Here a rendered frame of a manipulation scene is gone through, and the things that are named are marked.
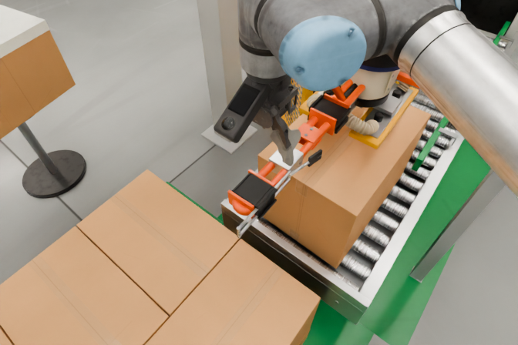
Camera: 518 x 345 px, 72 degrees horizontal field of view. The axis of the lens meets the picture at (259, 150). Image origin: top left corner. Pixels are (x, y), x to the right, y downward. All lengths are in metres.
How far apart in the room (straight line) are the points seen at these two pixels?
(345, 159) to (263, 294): 0.59
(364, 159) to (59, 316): 1.24
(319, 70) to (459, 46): 0.15
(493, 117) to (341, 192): 0.84
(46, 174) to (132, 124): 0.67
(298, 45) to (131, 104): 2.73
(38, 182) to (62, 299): 1.27
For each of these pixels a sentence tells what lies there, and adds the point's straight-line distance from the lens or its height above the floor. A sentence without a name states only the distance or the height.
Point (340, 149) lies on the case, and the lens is 1.33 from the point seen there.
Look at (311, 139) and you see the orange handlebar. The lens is 0.95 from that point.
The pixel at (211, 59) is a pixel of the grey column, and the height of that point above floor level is 0.68.
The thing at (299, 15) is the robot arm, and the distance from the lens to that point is 0.43.
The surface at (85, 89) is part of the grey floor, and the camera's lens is 3.38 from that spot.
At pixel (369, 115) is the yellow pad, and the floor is 1.11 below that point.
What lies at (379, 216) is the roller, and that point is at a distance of 1.68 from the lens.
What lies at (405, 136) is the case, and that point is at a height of 0.95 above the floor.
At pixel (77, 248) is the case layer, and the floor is 0.54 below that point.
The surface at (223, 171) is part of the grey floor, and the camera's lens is 2.45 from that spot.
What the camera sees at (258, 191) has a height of 1.24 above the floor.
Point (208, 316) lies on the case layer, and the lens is 1.45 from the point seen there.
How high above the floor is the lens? 1.92
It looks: 49 degrees down
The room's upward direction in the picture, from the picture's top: straight up
